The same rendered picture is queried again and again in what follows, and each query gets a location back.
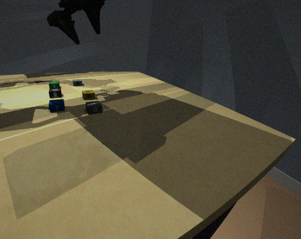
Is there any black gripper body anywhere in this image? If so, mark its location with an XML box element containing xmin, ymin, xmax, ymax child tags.
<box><xmin>47</xmin><ymin>0</ymin><xmax>90</xmax><ymax>26</ymax></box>

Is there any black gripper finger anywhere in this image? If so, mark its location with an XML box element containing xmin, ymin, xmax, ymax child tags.
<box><xmin>82</xmin><ymin>0</ymin><xmax>105</xmax><ymax>34</ymax></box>
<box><xmin>54</xmin><ymin>20</ymin><xmax>80</xmax><ymax>44</ymax></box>

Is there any green block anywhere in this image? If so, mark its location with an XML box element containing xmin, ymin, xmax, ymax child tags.
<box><xmin>49</xmin><ymin>82</ymin><xmax>60</xmax><ymax>89</ymax></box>

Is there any grey block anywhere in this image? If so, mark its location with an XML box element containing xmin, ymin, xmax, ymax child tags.
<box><xmin>73</xmin><ymin>79</ymin><xmax>82</xmax><ymax>87</ymax></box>

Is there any yellow block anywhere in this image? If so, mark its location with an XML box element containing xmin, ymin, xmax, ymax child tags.
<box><xmin>82</xmin><ymin>90</ymin><xmax>95</xmax><ymax>100</ymax></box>

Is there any black block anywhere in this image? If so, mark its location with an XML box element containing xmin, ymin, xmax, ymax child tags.
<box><xmin>86</xmin><ymin>101</ymin><xmax>102</xmax><ymax>115</ymax></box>
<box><xmin>49</xmin><ymin>88</ymin><xmax>62</xmax><ymax>98</ymax></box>

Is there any dark blue block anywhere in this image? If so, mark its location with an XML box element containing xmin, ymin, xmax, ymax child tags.
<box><xmin>49</xmin><ymin>99</ymin><xmax>65</xmax><ymax>113</ymax></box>

